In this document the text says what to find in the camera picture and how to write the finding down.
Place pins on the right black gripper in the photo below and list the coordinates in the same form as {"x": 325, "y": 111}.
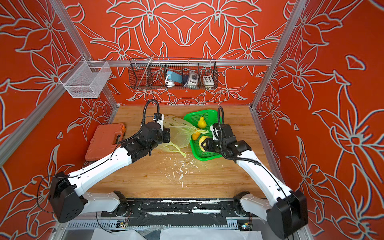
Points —
{"x": 209, "y": 143}

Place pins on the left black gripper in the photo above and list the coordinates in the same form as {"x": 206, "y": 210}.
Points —
{"x": 166, "y": 132}

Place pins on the orange-yellow pear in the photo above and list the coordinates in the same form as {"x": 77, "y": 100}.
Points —
{"x": 196, "y": 135}

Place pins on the pale yellow pear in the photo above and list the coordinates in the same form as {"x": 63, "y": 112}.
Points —
{"x": 202, "y": 123}

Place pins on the yellow-green printed plastic bag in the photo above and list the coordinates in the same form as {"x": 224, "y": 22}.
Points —
{"x": 181, "y": 135}

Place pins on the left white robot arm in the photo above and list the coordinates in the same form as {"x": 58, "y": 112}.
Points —
{"x": 69, "y": 194}

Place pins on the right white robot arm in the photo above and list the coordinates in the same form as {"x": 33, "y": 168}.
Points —
{"x": 284, "y": 210}

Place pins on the orange plastic tool case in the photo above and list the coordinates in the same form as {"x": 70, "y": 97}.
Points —
{"x": 104, "y": 141}

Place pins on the blue and white device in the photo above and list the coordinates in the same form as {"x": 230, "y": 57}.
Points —
{"x": 172, "y": 78}

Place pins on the white button box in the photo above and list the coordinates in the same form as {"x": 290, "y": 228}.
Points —
{"x": 208, "y": 81}

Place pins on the white round-dial device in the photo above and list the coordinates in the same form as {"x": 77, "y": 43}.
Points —
{"x": 192, "y": 80}

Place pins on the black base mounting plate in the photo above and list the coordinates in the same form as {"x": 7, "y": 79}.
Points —
{"x": 180, "y": 213}

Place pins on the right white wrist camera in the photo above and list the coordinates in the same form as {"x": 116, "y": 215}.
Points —
{"x": 215, "y": 131}

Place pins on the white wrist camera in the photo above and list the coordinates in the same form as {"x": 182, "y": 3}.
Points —
{"x": 215, "y": 131}
{"x": 159, "y": 119}

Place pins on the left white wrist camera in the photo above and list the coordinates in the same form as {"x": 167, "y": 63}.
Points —
{"x": 159, "y": 119}

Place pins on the black wire wall basket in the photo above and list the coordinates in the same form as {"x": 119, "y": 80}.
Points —
{"x": 150, "y": 73}

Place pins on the clear acrylic wall box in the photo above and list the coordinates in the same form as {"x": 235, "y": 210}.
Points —
{"x": 85, "y": 81}

